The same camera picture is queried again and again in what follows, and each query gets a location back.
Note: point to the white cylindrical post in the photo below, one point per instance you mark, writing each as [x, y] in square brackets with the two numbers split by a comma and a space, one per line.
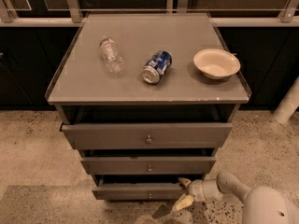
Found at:
[288, 104]

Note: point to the grey bottom drawer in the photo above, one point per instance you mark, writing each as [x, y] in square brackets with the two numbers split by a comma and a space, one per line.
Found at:
[140, 187]

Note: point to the metal window railing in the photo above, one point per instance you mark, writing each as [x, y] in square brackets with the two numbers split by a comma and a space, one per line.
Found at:
[225, 13]

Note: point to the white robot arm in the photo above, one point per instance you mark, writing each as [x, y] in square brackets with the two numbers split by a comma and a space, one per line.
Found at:
[262, 205]

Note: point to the grey drawer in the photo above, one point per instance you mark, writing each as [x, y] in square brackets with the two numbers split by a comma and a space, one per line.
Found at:
[147, 165]
[146, 135]
[140, 187]

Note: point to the grey drawer cabinet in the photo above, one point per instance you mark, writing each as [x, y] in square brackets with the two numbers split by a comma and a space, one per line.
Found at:
[83, 91]

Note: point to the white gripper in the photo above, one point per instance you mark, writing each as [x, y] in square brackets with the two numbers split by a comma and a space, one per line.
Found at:
[196, 190]

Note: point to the grey middle drawer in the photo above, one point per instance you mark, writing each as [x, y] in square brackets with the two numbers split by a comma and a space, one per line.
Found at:
[147, 165]

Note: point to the grey top drawer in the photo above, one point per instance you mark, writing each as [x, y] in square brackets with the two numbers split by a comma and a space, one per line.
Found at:
[146, 135]

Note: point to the white bowl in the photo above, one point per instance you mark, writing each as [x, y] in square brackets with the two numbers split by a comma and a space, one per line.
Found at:
[216, 63]

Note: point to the blue soda can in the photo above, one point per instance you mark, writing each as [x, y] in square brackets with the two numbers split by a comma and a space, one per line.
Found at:
[156, 67]

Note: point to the clear plastic water bottle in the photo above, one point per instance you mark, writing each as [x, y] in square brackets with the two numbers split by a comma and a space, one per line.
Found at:
[111, 56]

